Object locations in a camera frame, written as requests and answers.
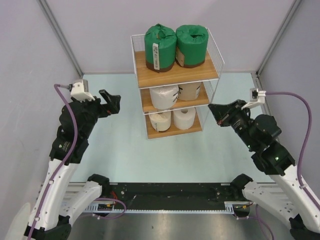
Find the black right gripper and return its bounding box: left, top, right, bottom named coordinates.
left=206, top=98, right=256, bottom=150

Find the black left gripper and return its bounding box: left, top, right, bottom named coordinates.
left=71, top=89, right=120, bottom=139

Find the unwrapped white paper roll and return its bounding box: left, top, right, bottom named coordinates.
left=173, top=107, right=196, bottom=130

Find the tan paper roll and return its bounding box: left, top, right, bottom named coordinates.
left=178, top=82, right=201, bottom=101

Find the cream paper roll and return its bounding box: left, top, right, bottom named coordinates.
left=149, top=111, right=171, bottom=132

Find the white wire shelf rack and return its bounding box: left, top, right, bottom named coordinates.
left=130, top=33, right=225, bottom=140

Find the green roll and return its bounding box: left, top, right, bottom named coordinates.
left=175, top=25, right=209, bottom=68
left=144, top=23, right=177, bottom=73

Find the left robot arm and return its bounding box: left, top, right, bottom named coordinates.
left=24, top=89, right=121, bottom=240

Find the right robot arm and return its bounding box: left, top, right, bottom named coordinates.
left=208, top=99, right=320, bottom=240

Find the middle wooden shelf board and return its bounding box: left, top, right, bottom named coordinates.
left=140, top=84, right=210, bottom=114

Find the wooden shelf board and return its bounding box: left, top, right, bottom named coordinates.
left=134, top=51, right=219, bottom=89
left=140, top=84, right=210, bottom=114
left=145, top=113, right=203, bottom=140

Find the top wooden shelf board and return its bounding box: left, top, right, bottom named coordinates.
left=134, top=51, right=219, bottom=89

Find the bottom wooden shelf board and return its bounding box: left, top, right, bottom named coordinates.
left=145, top=113, right=203, bottom=140

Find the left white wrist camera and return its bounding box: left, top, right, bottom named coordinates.
left=66, top=79, right=96, bottom=102

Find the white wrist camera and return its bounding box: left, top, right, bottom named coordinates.
left=66, top=79, right=96, bottom=102
left=241, top=88, right=266, bottom=110

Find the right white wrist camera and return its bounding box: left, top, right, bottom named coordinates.
left=241, top=88, right=266, bottom=110

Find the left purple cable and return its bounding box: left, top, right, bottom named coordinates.
left=26, top=83, right=127, bottom=240

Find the purple cable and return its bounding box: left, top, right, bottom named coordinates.
left=254, top=91, right=320, bottom=240
left=26, top=83, right=127, bottom=240

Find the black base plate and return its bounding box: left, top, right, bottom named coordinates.
left=102, top=182, right=247, bottom=207

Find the white slotted cable duct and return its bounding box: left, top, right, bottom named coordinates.
left=83, top=201, right=234, bottom=214

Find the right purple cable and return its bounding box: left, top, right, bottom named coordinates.
left=254, top=91, right=320, bottom=240

